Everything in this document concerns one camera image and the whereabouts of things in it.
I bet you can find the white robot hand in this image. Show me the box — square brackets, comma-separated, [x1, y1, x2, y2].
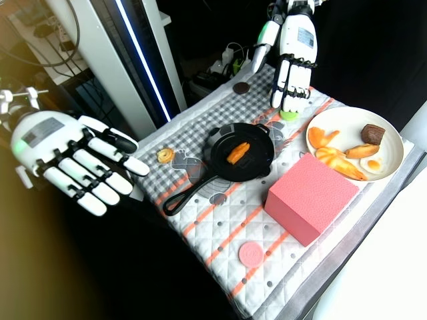
[250, 11, 318, 113]
[9, 110, 151, 217]

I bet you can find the black cast iron skillet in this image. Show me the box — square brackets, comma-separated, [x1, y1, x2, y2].
[162, 122, 276, 217]

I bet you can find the pink foam block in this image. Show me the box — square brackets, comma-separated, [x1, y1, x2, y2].
[265, 152, 360, 247]

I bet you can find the white power adapter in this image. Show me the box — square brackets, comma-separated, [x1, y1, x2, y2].
[221, 47, 237, 67]

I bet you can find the green round disc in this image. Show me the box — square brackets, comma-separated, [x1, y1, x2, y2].
[280, 108, 300, 122]

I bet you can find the white shelf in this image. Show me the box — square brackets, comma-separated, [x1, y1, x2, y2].
[8, 9, 86, 86]

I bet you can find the white pillar with blue light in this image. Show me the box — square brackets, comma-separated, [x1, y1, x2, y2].
[45, 0, 188, 141]

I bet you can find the cream round plate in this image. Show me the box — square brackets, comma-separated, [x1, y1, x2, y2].
[306, 106, 405, 183]

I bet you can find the black box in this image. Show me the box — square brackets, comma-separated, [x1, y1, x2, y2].
[189, 70, 232, 98]

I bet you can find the orange toy peel piece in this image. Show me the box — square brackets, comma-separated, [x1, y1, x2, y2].
[307, 126, 340, 149]

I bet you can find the yellow toy spiral pastry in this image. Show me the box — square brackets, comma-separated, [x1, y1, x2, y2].
[156, 147, 176, 165]

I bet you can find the brown toy meat chunk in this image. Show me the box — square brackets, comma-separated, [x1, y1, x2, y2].
[360, 123, 386, 146]

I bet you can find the orange toy food slice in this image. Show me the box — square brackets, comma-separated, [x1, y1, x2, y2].
[226, 142, 251, 165]

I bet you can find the orange toy wedge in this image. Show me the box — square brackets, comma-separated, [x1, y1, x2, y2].
[345, 143, 380, 159]

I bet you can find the orange toy shrimp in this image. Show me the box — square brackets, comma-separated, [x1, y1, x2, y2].
[315, 146, 369, 182]

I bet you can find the toy fried egg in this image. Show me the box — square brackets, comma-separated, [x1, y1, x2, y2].
[360, 155, 384, 173]

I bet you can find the grey quilt with bear print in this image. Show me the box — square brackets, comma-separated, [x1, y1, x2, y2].
[133, 62, 416, 320]

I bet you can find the pink round coaster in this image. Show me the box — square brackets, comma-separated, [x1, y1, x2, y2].
[238, 241, 265, 269]

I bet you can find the thick black cable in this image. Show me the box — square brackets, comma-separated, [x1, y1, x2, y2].
[0, 0, 81, 68]

